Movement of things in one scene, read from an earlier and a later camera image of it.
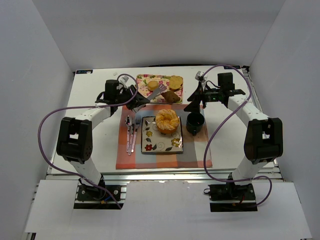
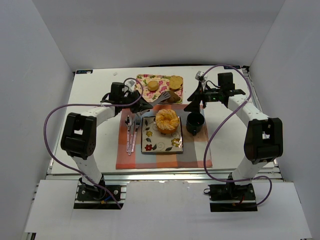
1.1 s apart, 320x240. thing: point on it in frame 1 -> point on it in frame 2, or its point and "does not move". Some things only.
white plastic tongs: x=161 y=88 -> x=164 y=95
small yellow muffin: x=152 y=85 does not move
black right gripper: x=200 y=96 does not move
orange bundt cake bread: x=167 y=121 does not move
